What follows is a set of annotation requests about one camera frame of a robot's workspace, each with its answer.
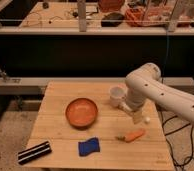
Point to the orange tool box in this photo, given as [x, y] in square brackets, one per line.
[149, 17]

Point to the orange toy carrot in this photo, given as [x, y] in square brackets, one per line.
[131, 136]

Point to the orange bowl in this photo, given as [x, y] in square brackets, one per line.
[81, 112]

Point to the translucent plastic cup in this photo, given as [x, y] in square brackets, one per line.
[117, 96]

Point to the blue sponge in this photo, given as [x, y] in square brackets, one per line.
[89, 146]

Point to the white plastic bottle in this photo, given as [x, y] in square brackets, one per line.
[137, 115]

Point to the white vertical post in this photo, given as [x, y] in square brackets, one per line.
[81, 5]

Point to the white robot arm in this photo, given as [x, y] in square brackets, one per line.
[143, 83]

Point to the black striped eraser block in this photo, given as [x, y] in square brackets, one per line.
[34, 153]

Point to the grey metal rail beam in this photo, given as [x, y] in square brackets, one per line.
[37, 85]

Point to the black object on bench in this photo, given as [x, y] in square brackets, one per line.
[113, 19]

